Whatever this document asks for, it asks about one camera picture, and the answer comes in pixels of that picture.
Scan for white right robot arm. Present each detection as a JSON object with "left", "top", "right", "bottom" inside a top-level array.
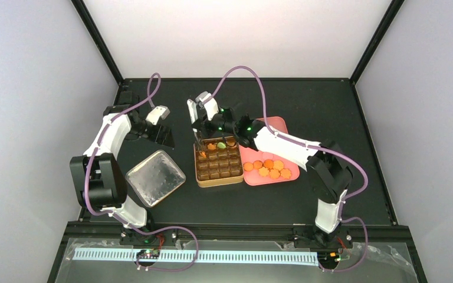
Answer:
[{"left": 188, "top": 103, "right": 353, "bottom": 247}]

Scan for light blue slotted cable duct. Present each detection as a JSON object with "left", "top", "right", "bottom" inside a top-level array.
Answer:
[{"left": 70, "top": 248, "right": 319, "bottom": 266}]

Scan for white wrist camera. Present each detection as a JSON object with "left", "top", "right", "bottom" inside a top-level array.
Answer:
[
  {"left": 145, "top": 106, "right": 170, "bottom": 126},
  {"left": 186, "top": 91, "right": 220, "bottom": 124}
]

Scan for black enclosure frame post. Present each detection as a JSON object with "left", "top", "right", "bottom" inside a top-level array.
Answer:
[{"left": 71, "top": 0, "right": 124, "bottom": 85}]

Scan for gold cookie tin box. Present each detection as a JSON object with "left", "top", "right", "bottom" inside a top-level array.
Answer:
[{"left": 193, "top": 136, "right": 244, "bottom": 188}]

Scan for pink plastic tray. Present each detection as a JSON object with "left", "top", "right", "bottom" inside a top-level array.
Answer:
[{"left": 239, "top": 116, "right": 301, "bottom": 187}]

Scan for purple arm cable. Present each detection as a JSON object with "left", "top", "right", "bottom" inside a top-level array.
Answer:
[
  {"left": 84, "top": 73, "right": 200, "bottom": 274},
  {"left": 206, "top": 65, "right": 369, "bottom": 272}
]

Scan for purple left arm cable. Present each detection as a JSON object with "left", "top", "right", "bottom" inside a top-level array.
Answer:
[{"left": 84, "top": 73, "right": 200, "bottom": 274}]

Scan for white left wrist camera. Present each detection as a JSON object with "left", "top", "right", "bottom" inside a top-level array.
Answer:
[{"left": 145, "top": 106, "right": 170, "bottom": 126}]

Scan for silver tin lid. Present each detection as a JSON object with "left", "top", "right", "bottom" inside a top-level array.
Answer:
[{"left": 126, "top": 150, "right": 186, "bottom": 208}]

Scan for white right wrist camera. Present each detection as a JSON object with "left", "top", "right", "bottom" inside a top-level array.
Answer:
[{"left": 186, "top": 91, "right": 220, "bottom": 124}]

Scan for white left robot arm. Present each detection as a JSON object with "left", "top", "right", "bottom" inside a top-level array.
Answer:
[{"left": 69, "top": 91, "right": 175, "bottom": 228}]

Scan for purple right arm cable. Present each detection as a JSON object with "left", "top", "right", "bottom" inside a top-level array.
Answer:
[{"left": 206, "top": 65, "right": 369, "bottom": 272}]

